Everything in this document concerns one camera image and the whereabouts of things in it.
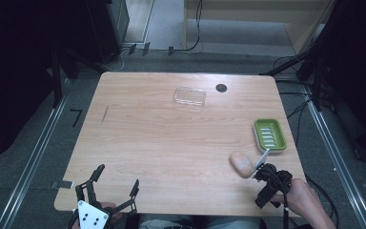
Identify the black tripod stand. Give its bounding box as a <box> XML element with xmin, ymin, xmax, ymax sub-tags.
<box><xmin>46</xmin><ymin>47</ymin><xmax>81</xmax><ymax>109</ymax></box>
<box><xmin>260</xmin><ymin>0</ymin><xmax>341</xmax><ymax>113</ymax></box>

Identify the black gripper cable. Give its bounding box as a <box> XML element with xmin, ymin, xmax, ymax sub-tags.
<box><xmin>266</xmin><ymin>168</ymin><xmax>291</xmax><ymax>229</ymax></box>

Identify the person's left hand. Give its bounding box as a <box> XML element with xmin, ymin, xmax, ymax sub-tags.
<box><xmin>71</xmin><ymin>201</ymin><xmax>124</xmax><ymax>229</ymax></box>

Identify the black looped cable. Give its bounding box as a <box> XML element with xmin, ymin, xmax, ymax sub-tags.
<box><xmin>304</xmin><ymin>174</ymin><xmax>340</xmax><ymax>229</ymax></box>

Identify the clear plastic lid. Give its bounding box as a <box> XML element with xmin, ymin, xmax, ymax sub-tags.
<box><xmin>173</xmin><ymin>86</ymin><xmax>208</xmax><ymax>109</ymax></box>

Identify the black hanging cable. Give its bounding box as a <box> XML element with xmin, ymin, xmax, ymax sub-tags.
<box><xmin>173</xmin><ymin>0</ymin><xmax>204</xmax><ymax>52</ymax></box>

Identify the person's right hand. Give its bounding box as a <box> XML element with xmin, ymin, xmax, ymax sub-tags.
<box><xmin>270</xmin><ymin>177</ymin><xmax>316</xmax><ymax>218</ymax></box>

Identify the metal floor rail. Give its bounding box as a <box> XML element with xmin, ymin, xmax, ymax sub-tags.
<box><xmin>300</xmin><ymin>85</ymin><xmax>366</xmax><ymax>229</ymax></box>
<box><xmin>0</xmin><ymin>79</ymin><xmax>71</xmax><ymax>229</ymax></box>

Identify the black cabinet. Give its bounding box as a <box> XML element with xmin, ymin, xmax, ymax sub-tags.
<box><xmin>85</xmin><ymin>0</ymin><xmax>131</xmax><ymax>64</ymax></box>

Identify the green soap dish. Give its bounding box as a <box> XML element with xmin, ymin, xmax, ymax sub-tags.
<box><xmin>253</xmin><ymin>118</ymin><xmax>288</xmax><ymax>155</ymax></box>

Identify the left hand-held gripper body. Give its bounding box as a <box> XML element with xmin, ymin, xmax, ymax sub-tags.
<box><xmin>71</xmin><ymin>180</ymin><xmax>138</xmax><ymax>229</ymax></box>

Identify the grey tape strip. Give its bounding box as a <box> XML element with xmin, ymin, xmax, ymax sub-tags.
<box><xmin>51</xmin><ymin>179</ymin><xmax>75</xmax><ymax>190</ymax></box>

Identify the light wooden shelf unit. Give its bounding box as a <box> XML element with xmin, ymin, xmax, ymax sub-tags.
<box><xmin>183</xmin><ymin>0</ymin><xmax>336</xmax><ymax>54</ymax></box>

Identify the white floor cable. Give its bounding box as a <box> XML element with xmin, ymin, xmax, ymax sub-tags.
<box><xmin>103</xmin><ymin>47</ymin><xmax>132</xmax><ymax>73</ymax></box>

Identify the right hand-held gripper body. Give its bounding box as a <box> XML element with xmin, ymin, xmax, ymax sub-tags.
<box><xmin>253</xmin><ymin>162</ymin><xmax>294</xmax><ymax>210</ymax></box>

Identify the black floor cable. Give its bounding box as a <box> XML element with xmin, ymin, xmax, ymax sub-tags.
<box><xmin>278</xmin><ymin>91</ymin><xmax>314</xmax><ymax>148</ymax></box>

